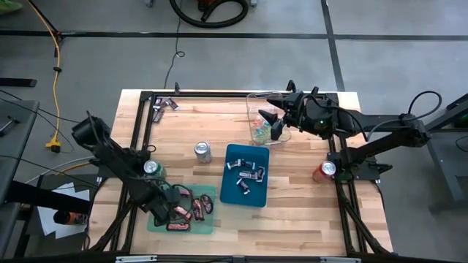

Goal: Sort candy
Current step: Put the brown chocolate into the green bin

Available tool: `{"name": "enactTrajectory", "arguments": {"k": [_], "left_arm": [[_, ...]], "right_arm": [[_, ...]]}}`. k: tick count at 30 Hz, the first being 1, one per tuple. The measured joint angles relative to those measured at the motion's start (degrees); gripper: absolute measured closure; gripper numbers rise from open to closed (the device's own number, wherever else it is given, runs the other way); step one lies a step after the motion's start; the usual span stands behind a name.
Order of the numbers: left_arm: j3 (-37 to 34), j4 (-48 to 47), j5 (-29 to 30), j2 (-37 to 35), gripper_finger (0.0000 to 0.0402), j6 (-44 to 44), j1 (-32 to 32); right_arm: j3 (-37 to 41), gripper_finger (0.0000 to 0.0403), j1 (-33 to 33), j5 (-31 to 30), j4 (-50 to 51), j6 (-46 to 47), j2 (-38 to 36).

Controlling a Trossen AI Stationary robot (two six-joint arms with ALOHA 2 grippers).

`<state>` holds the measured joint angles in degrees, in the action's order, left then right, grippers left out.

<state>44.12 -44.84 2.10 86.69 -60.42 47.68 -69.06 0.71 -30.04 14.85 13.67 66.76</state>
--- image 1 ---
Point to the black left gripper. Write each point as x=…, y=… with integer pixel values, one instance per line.
x=161, y=201

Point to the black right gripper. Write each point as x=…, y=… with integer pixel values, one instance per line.
x=311, y=113

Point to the clear plastic container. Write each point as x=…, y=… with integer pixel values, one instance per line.
x=256, y=106

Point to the green hard candy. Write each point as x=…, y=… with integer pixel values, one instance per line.
x=264, y=137

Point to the dark Hershey's candy bar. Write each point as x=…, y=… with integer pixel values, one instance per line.
x=261, y=174
x=248, y=175
x=243, y=185
x=234, y=164
x=248, y=164

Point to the silver soda can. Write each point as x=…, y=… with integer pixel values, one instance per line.
x=203, y=152

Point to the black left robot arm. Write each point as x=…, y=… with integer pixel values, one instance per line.
x=109, y=153

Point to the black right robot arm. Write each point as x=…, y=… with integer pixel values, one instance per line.
x=384, y=122

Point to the black table clamp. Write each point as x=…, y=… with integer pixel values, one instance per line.
x=291, y=85
x=177, y=87

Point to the light green plastic bin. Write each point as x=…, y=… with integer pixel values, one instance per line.
x=204, y=224

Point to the green soda can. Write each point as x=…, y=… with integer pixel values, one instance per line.
x=153, y=167

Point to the red soda can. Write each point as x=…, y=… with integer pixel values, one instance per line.
x=324, y=171

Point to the dark teal plastic bin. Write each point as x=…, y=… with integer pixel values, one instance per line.
x=256, y=197

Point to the orange and black bottle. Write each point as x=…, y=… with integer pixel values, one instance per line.
x=69, y=218

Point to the grey caster wheel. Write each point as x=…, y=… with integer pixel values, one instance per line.
x=253, y=3
x=148, y=3

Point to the white paper sheets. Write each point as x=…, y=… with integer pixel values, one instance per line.
x=47, y=223

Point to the black table leg beam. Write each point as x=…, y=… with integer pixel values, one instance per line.
x=44, y=197

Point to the grey side table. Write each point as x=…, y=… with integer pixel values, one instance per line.
x=22, y=109

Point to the metal hand tool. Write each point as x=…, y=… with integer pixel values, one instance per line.
x=11, y=123

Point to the grey metal stand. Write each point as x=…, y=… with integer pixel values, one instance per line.
x=444, y=175

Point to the black flat floor bar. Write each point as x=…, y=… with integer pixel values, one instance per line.
x=18, y=82

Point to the black tripod leg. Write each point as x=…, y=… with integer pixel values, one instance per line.
x=44, y=16

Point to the person's foot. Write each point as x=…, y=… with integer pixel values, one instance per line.
x=9, y=6

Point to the silver metal bracket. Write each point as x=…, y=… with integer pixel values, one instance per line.
x=135, y=259
x=340, y=260

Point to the black aluminium table frame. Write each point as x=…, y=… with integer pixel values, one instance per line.
x=226, y=94

